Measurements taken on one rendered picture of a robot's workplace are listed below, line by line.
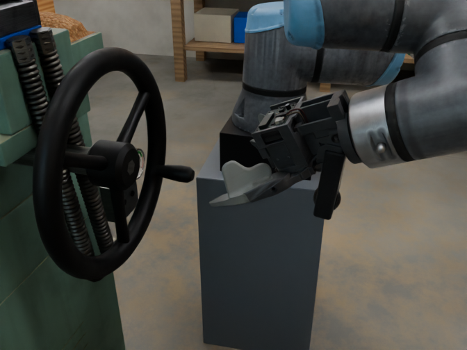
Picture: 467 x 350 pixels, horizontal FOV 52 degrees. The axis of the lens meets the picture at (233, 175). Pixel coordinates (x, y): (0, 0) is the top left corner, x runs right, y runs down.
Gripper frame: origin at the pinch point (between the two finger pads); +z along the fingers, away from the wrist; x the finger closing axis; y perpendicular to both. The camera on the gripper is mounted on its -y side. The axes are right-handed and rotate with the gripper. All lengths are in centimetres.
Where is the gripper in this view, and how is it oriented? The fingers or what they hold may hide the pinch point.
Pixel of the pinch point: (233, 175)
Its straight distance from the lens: 68.7
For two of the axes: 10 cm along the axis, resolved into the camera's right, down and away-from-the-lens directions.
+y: -4.7, -7.8, -4.1
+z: -7.9, 1.7, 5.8
